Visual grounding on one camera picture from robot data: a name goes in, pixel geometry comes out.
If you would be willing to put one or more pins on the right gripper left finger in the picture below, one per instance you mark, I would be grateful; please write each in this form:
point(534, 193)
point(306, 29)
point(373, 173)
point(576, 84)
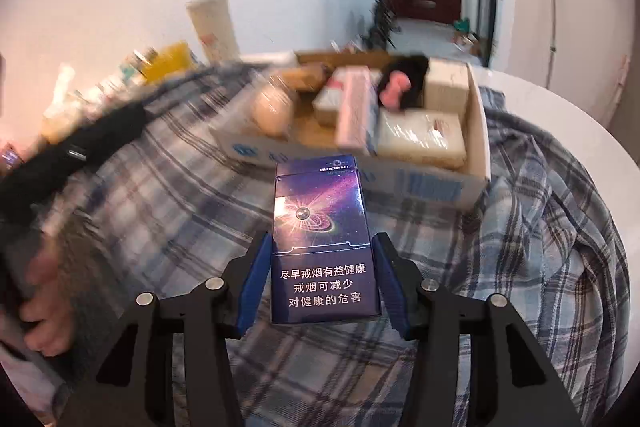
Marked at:
point(131, 384)

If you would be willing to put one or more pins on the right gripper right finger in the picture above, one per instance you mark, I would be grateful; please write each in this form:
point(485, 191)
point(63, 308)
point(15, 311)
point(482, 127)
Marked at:
point(512, 381)

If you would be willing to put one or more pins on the purple cigarette pack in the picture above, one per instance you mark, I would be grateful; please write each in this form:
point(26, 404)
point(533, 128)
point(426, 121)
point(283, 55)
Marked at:
point(322, 266)

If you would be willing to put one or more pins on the white tissue pack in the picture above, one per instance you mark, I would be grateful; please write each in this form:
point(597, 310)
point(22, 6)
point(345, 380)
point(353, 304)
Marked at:
point(423, 137)

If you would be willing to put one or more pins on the pink round puff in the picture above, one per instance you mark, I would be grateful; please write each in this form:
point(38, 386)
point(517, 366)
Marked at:
point(273, 108)

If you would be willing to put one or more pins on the shallow cardboard box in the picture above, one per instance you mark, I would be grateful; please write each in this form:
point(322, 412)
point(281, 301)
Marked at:
point(238, 137)

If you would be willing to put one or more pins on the small white box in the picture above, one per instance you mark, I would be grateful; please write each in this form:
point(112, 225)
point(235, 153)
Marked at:
point(447, 87)

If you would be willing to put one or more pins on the pink and white box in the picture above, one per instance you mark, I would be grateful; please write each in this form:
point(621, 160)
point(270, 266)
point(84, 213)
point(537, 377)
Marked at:
point(357, 119)

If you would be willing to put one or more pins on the black plush toy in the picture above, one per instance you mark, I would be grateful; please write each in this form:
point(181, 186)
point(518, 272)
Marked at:
point(402, 83)

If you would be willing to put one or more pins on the red and grey box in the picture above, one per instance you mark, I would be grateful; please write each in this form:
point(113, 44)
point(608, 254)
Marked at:
point(328, 102)

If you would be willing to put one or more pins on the person's left hand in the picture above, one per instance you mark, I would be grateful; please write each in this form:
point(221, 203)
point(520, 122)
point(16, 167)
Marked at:
point(49, 313)

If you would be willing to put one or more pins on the clutter pile of packages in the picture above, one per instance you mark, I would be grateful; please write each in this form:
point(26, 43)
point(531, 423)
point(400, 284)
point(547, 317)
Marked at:
point(69, 109)

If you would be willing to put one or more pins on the yellow plastic container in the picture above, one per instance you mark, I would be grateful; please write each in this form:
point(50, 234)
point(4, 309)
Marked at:
point(170, 60)

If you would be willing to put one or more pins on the white steel tumbler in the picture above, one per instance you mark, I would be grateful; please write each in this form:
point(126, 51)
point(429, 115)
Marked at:
point(213, 25)

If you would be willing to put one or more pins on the pink dustpan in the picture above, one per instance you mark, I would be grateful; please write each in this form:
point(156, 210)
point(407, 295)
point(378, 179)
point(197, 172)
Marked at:
point(618, 89)

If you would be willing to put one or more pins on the bags by the door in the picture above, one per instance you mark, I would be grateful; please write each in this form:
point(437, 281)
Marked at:
point(466, 40)

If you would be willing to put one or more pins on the black bicycle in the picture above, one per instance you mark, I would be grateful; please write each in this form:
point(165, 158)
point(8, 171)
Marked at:
point(384, 25)

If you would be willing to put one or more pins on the grey mop handle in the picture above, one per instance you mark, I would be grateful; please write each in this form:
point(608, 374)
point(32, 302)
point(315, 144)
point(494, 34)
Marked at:
point(552, 45)

